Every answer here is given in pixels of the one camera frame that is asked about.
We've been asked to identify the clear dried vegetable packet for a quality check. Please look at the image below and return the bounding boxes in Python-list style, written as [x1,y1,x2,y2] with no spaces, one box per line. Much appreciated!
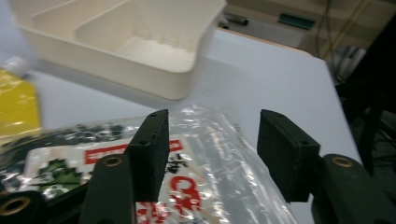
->
[0,105,301,224]

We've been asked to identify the cream divided plastic box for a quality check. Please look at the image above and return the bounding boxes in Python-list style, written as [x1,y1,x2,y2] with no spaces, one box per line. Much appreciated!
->
[8,0,228,102]

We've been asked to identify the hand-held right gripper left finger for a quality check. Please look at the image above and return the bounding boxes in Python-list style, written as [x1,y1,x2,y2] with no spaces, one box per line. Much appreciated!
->
[123,108,171,203]

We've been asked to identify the white striped object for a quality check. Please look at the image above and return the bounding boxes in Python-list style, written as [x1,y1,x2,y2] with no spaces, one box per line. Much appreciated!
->
[330,44,367,84]

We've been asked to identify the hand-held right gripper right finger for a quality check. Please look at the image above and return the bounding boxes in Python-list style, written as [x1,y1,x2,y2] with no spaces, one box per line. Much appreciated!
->
[257,108,322,203]

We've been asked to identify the hanging cables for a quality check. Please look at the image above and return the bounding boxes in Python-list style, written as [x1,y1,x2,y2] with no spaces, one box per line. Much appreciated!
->
[315,0,335,61]

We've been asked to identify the black stand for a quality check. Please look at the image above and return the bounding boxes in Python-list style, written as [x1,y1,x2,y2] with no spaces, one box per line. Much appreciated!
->
[335,15,396,176]

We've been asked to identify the teal flat object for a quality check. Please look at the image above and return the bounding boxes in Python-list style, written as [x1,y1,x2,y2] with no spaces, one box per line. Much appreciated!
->
[277,11,317,31]

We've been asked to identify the dark small object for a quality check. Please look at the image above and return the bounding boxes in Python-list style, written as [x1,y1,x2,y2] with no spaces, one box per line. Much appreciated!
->
[219,11,249,29]

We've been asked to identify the yellow pouch with white cap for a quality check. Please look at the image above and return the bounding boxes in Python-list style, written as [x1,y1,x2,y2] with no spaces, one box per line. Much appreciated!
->
[0,56,43,146]

